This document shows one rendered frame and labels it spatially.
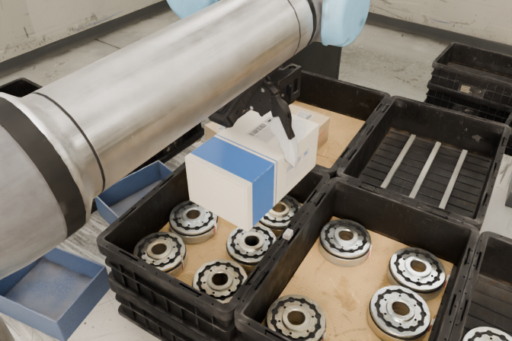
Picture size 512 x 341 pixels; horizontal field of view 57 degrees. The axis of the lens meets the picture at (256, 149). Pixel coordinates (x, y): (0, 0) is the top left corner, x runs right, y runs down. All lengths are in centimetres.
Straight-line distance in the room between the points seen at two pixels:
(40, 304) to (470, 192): 100
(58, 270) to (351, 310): 67
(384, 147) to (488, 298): 48
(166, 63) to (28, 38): 354
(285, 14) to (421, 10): 377
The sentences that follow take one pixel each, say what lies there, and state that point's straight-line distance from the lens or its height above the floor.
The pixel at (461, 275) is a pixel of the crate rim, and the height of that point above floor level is 93.
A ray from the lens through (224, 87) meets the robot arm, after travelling 35.
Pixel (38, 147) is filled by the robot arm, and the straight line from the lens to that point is 27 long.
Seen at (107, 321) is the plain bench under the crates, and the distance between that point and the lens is 108.
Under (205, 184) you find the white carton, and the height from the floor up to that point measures 110.
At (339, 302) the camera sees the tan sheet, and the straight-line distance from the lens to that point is 92.
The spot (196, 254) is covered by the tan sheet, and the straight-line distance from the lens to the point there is 98.
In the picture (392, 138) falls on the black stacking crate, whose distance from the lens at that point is 133.
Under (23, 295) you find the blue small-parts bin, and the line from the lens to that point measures 118.
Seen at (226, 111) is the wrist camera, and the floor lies 124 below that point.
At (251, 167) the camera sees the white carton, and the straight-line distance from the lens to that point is 69.
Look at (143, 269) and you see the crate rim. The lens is 85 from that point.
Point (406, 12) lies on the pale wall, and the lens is 422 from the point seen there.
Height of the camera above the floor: 157
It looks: 37 degrees down
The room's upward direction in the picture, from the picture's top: straight up
